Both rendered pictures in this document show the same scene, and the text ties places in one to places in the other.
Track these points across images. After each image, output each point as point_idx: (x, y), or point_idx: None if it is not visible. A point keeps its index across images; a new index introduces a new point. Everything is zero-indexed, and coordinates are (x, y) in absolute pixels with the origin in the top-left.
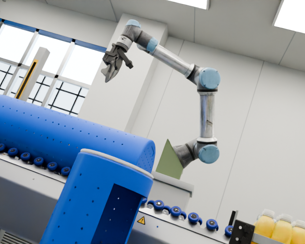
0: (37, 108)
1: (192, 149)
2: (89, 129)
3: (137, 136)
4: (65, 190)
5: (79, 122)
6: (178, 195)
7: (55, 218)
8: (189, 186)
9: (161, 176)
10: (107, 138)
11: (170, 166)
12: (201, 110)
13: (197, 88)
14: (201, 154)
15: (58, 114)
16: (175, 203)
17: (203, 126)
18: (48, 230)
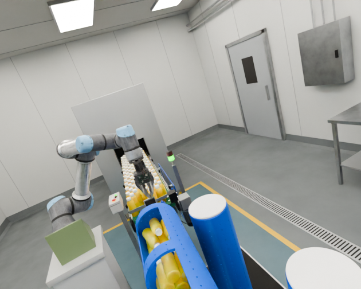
0: (196, 267)
1: (71, 211)
2: (181, 227)
3: (160, 207)
4: (231, 222)
5: (180, 233)
6: (104, 239)
7: (234, 230)
8: (101, 228)
9: (102, 241)
10: (178, 219)
11: (90, 232)
12: (88, 174)
13: (90, 160)
14: (93, 204)
15: (185, 248)
16: (106, 245)
17: (89, 185)
18: (235, 237)
